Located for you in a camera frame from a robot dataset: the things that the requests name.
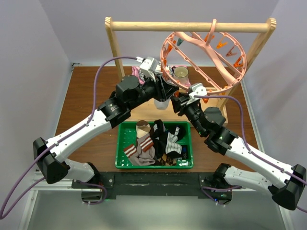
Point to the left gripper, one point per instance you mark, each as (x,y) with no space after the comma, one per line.
(163,91)

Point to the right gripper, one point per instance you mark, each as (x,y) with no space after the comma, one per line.
(177,106)

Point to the pink round clip hanger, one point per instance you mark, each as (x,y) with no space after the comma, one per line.
(218,48)

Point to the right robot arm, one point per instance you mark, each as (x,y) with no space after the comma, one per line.
(284,182)

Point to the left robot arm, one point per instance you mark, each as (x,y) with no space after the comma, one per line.
(52,155)

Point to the wooden hanging rack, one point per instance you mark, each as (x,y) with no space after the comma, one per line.
(264,31)

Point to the floral ceramic plate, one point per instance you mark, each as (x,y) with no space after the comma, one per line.
(158,72)

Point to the pink cloth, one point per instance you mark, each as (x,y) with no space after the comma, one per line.
(135,73)

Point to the brown and cream sock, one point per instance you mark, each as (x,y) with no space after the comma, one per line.
(142,128)

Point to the brown argyle sock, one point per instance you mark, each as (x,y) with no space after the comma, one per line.
(167,161)

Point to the green plastic tray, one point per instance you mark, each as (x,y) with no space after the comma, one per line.
(127,137)

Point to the grey sock with red stripes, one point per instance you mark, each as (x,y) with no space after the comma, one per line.
(141,153)

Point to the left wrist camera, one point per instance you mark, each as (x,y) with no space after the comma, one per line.
(149,66)

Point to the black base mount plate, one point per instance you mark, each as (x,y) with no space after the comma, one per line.
(164,184)

